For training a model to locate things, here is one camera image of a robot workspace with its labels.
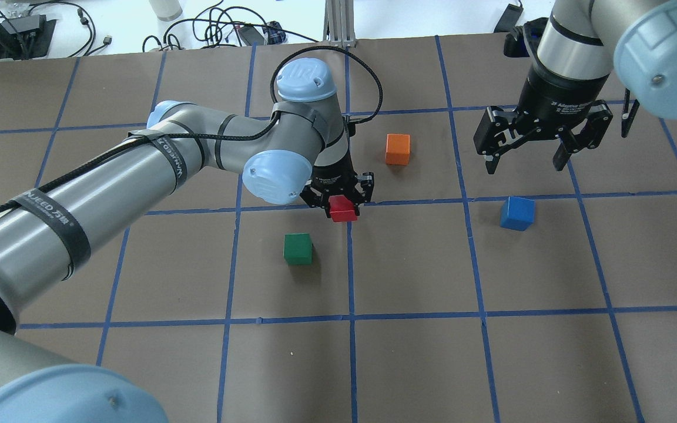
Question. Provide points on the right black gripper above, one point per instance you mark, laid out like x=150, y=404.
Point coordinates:
x=556, y=96

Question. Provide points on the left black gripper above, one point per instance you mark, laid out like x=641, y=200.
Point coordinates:
x=334, y=176

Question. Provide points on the red wooden block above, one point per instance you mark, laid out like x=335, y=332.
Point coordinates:
x=341, y=209

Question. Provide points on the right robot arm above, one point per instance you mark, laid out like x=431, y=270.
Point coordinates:
x=572, y=53

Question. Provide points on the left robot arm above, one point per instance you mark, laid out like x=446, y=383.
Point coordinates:
x=49, y=232

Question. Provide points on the blue wooden block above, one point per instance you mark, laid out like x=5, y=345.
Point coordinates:
x=518, y=213

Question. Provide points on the orange wooden block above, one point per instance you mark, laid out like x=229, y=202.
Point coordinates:
x=397, y=149

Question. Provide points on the green wooden block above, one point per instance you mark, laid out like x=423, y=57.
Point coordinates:
x=298, y=249

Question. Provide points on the black power adapter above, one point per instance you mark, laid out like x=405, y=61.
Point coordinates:
x=509, y=18

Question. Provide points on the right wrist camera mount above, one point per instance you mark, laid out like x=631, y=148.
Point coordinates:
x=522, y=41

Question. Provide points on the aluminium frame post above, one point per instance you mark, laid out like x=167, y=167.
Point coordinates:
x=338, y=23

